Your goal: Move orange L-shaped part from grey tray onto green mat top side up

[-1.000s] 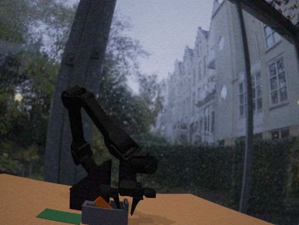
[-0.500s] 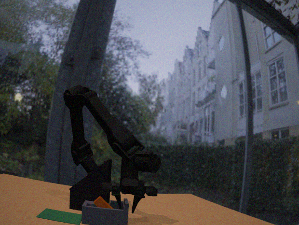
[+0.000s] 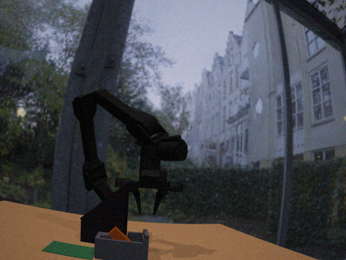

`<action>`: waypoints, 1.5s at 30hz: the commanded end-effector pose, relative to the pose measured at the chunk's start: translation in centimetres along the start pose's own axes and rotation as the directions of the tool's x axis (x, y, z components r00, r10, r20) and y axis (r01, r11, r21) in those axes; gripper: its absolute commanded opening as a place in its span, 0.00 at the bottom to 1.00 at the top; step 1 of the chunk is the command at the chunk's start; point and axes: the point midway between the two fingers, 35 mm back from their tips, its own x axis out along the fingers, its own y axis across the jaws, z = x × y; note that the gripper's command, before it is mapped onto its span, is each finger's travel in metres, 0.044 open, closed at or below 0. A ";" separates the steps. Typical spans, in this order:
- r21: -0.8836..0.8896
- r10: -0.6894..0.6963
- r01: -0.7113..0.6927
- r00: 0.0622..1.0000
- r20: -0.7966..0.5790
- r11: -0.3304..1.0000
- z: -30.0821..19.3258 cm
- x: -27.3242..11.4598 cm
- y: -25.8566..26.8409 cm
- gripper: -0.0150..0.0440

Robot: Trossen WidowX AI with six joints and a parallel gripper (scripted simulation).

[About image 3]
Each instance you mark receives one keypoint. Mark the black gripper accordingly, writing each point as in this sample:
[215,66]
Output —
[162,190]

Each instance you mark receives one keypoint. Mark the orange l-shaped part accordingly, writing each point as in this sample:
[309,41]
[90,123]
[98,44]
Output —
[115,233]

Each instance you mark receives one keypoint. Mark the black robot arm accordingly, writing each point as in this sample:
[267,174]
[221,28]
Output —
[140,125]

